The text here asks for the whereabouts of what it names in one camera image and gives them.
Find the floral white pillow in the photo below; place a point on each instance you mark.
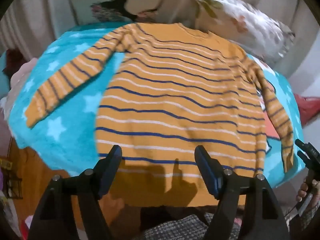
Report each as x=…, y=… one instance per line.
x=247, y=22

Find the dark red cloth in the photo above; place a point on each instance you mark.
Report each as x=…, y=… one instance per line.
x=13, y=58

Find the person's grey knit clothing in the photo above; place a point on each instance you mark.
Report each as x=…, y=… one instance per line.
x=185, y=227

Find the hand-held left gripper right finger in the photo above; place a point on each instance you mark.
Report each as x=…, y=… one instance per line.
x=208, y=172

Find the pink cloth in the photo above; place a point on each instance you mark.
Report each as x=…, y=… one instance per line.
x=21, y=73

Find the turquoise star blanket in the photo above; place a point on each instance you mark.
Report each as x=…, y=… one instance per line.
x=62, y=140

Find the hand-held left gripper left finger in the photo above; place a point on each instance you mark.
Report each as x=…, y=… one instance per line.
x=111, y=170

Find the orange striped sweater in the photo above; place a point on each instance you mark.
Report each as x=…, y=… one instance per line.
x=175, y=87

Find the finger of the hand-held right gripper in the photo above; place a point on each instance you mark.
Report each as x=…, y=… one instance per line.
x=306, y=151

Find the white pillow with dark print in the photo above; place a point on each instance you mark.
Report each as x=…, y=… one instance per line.
x=110, y=7

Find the person's right hand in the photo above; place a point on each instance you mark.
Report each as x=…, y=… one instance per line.
x=303, y=191

